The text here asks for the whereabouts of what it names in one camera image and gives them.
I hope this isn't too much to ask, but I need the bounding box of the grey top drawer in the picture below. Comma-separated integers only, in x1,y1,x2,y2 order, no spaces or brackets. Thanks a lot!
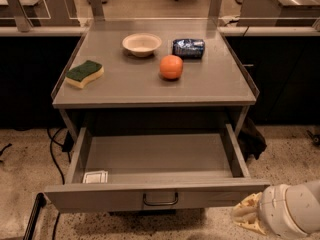
45,125,269,213

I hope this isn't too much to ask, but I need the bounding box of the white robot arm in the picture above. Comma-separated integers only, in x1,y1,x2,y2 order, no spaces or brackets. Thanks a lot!
231,180,320,240

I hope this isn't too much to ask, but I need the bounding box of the grey metal drawer cabinet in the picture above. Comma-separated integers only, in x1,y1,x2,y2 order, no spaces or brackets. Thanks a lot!
53,18,258,130

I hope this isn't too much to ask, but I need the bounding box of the orange ball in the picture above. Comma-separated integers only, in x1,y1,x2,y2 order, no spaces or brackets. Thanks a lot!
159,55,183,80

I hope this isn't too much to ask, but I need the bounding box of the blue crushed can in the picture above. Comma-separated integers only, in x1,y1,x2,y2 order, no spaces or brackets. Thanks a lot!
172,39,205,59

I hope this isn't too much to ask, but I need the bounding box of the white paper bowl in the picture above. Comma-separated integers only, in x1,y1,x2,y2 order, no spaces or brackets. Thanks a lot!
122,33,162,58

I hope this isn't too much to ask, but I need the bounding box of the black bar on floor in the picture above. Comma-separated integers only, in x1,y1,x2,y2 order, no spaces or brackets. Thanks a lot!
22,193,46,240

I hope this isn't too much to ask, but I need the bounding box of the right background desk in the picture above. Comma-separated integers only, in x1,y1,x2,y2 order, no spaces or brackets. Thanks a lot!
238,0,320,27

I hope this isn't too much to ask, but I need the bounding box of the background desk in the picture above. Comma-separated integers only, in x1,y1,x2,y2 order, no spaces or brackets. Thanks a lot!
0,0,80,27
238,0,320,27

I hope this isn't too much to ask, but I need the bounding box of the green yellow sponge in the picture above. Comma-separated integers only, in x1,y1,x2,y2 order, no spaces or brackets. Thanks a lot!
65,60,104,89

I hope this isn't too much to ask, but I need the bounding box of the left background desk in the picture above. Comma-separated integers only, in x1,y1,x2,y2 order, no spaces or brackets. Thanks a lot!
0,0,80,27

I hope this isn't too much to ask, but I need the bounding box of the black floor cable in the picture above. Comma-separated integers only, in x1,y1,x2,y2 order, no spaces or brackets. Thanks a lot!
46,127,73,240

